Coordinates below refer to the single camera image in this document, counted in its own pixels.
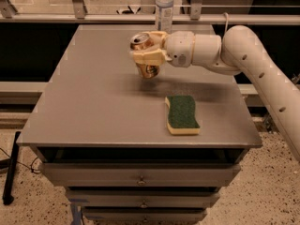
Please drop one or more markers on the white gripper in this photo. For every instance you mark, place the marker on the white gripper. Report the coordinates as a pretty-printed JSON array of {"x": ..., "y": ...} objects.
[{"x": 179, "y": 49}]

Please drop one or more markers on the grey drawer cabinet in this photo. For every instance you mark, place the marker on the grey drawer cabinet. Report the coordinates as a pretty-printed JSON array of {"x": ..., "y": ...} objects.
[{"x": 97, "y": 109}]

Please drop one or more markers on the grey drawer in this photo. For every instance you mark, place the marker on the grey drawer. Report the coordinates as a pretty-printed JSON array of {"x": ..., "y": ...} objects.
[
  {"x": 144, "y": 215},
  {"x": 139, "y": 175},
  {"x": 143, "y": 198}
]

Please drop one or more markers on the metal railing frame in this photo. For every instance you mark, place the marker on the metal railing frame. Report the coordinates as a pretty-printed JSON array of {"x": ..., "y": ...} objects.
[{"x": 255, "y": 12}]

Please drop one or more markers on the green yellow sponge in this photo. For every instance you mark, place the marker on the green yellow sponge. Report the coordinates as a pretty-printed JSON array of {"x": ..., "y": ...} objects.
[{"x": 181, "y": 119}]

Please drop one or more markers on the bottom grey drawer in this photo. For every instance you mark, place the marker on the bottom grey drawer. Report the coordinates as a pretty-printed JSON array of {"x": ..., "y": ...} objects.
[{"x": 144, "y": 215}]

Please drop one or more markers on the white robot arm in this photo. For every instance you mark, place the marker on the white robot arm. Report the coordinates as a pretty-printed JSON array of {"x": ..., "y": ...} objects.
[{"x": 238, "y": 51}]

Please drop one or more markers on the top grey drawer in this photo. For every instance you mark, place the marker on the top grey drawer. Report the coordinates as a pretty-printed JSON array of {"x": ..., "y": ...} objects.
[{"x": 139, "y": 175}]

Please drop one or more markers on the orange soda can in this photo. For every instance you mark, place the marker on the orange soda can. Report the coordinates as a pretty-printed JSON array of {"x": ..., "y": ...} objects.
[{"x": 141, "y": 42}]

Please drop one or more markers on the black bar on floor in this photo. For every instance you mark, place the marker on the black bar on floor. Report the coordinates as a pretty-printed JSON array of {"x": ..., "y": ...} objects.
[{"x": 11, "y": 169}]

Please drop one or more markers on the middle grey drawer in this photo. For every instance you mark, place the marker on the middle grey drawer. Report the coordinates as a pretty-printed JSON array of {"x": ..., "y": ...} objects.
[{"x": 143, "y": 198}]

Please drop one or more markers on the clear plastic bottle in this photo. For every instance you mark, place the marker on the clear plastic bottle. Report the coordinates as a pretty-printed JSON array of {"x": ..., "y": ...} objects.
[{"x": 164, "y": 15}]

